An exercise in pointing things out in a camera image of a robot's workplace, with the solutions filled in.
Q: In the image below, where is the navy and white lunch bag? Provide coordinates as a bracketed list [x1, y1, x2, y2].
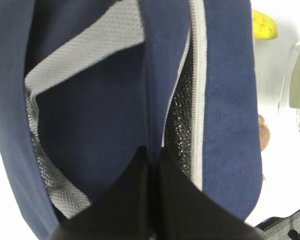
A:
[0, 0, 263, 240]

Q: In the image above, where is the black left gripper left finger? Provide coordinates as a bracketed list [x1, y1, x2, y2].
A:
[50, 146, 150, 240]

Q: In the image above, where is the yellow banana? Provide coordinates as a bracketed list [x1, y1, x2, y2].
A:
[252, 9, 278, 40]

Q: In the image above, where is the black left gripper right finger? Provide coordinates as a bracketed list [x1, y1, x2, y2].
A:
[157, 148, 263, 240]

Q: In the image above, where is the green lidded glass container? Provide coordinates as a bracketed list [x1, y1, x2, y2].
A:
[278, 41, 300, 132]

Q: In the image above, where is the brown bread roll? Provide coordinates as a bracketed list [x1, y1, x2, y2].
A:
[258, 114, 271, 152]

